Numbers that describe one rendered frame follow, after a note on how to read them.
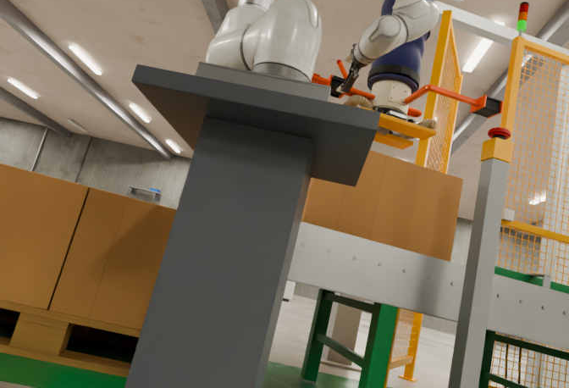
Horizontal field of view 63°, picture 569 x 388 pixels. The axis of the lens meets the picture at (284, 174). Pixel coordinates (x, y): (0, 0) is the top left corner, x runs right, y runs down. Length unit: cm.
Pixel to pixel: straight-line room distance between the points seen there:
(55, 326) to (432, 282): 121
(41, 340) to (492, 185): 148
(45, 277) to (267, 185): 89
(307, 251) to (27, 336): 89
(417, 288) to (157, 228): 89
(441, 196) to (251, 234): 107
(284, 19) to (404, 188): 89
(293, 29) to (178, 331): 74
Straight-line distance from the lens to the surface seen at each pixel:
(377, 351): 160
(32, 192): 167
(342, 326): 293
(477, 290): 154
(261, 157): 100
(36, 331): 166
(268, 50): 116
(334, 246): 152
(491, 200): 159
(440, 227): 188
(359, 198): 173
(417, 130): 197
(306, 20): 120
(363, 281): 156
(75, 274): 163
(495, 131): 166
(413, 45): 214
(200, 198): 101
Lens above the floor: 40
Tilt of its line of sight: 13 degrees up
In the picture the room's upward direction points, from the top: 14 degrees clockwise
